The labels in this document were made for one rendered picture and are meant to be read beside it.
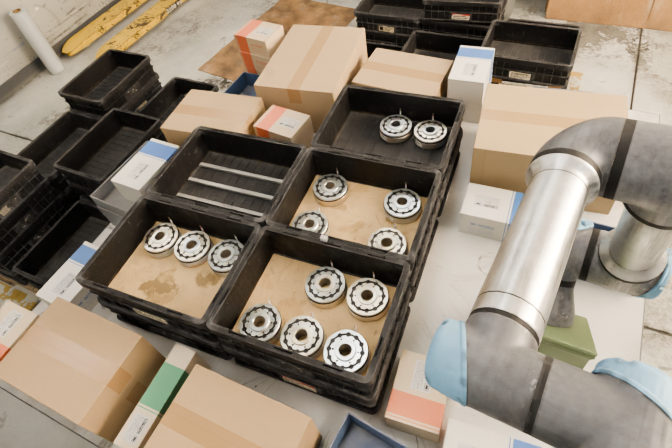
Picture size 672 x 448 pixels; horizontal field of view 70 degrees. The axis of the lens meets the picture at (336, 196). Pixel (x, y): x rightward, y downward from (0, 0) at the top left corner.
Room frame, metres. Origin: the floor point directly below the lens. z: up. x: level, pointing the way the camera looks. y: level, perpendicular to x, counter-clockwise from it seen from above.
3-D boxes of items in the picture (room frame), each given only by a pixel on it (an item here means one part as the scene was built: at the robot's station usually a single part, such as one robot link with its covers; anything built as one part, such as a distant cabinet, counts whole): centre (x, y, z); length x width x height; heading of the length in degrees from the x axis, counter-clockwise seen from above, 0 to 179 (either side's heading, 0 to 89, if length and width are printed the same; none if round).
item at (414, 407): (0.35, -0.10, 0.74); 0.16 x 0.12 x 0.07; 151
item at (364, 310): (0.56, -0.03, 0.86); 0.10 x 0.10 x 0.01
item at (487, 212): (0.80, -0.45, 0.74); 0.20 x 0.12 x 0.09; 59
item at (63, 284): (0.87, 0.80, 0.74); 0.20 x 0.12 x 0.09; 144
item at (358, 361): (0.44, 0.05, 0.86); 0.10 x 0.10 x 0.01
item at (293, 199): (0.82, -0.05, 0.87); 0.40 x 0.30 x 0.11; 59
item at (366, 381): (0.56, 0.11, 0.92); 0.40 x 0.30 x 0.02; 59
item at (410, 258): (0.82, -0.05, 0.92); 0.40 x 0.30 x 0.02; 59
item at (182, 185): (1.02, 0.30, 0.87); 0.40 x 0.30 x 0.11; 59
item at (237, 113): (1.40, 0.37, 0.78); 0.30 x 0.22 x 0.16; 62
